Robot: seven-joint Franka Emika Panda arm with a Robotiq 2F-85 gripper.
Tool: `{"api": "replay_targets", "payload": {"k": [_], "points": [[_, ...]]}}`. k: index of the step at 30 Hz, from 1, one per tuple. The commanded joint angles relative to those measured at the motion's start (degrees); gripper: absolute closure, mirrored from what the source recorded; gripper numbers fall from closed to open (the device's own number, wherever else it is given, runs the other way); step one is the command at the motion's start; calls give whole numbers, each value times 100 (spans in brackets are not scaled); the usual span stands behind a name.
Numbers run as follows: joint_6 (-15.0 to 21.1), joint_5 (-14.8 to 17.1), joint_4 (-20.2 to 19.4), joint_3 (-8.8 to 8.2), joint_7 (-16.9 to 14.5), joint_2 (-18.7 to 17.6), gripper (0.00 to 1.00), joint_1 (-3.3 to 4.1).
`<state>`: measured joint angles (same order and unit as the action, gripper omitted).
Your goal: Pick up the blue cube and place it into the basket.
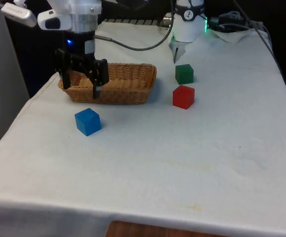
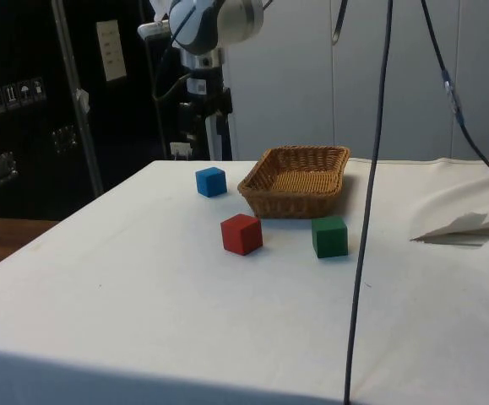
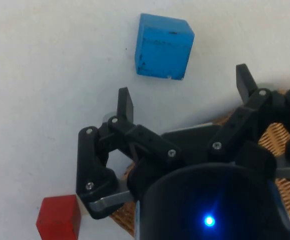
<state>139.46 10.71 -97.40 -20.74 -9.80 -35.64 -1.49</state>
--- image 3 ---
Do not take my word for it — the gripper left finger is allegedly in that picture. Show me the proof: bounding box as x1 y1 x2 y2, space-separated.
75 87 185 220

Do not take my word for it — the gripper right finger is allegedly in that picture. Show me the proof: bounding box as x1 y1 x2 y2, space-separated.
205 63 290 186

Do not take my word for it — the wicker basket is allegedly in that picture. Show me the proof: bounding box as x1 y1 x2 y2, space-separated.
109 87 290 237

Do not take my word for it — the blue cube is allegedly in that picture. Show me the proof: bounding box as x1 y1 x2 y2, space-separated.
134 13 195 81

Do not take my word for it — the red cube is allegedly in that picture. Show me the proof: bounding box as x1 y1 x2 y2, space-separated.
36 194 82 240

